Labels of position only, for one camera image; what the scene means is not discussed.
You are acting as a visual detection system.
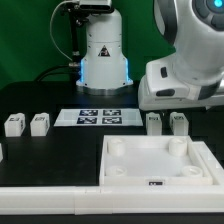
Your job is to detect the white square tabletop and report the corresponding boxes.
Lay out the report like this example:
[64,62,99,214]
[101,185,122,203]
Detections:
[99,135,214,186]

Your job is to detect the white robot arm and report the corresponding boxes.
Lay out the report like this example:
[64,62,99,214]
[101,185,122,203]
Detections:
[77,0,224,111]

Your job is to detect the white marker plate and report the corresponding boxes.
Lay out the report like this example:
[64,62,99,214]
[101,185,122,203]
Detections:
[54,108,143,127]

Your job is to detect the white L-shaped fence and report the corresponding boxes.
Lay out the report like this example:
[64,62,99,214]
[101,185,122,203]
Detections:
[0,143,224,215]

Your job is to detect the white part at left edge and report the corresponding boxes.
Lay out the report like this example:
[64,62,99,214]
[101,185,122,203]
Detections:
[0,143,3,163]

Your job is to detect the black cables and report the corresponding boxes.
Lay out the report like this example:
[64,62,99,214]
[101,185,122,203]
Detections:
[34,6,83,83]

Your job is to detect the grey cable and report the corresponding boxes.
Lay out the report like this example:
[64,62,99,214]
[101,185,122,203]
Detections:
[49,0,81,63]

